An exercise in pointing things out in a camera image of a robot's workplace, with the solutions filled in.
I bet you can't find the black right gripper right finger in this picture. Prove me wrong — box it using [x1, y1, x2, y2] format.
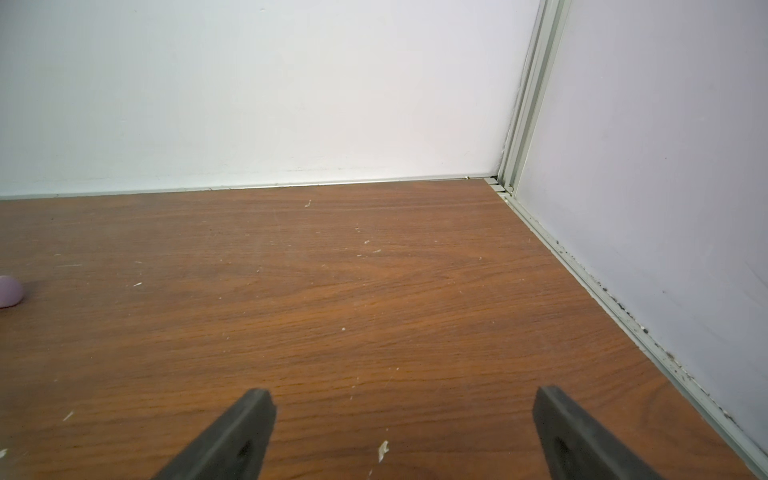
[532, 385, 661, 479]

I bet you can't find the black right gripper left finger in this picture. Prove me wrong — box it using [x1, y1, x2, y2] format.
[154, 389, 277, 479]

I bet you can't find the purple pink garden fork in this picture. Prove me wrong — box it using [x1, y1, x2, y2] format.
[0, 275, 25, 309]

